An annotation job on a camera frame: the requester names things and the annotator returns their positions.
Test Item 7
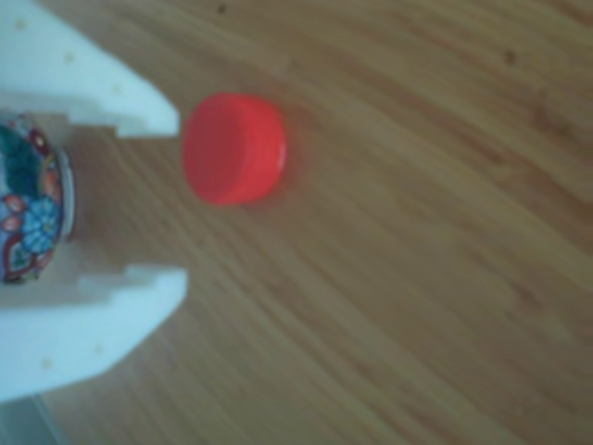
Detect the red bottle cap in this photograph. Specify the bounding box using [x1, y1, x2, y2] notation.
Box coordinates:
[181, 91, 288, 206]

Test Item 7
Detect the black rimmed patterned mug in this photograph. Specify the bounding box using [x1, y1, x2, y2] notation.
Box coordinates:
[0, 110, 75, 286]

